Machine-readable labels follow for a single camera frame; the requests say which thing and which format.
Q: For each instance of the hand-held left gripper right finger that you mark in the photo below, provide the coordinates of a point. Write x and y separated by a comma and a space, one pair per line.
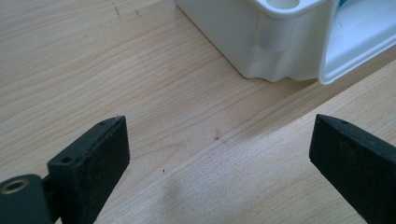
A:
355, 168

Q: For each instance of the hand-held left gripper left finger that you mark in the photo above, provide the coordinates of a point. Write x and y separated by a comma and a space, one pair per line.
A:
93, 174

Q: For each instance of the white plastic bin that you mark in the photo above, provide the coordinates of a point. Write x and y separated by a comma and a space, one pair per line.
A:
280, 40

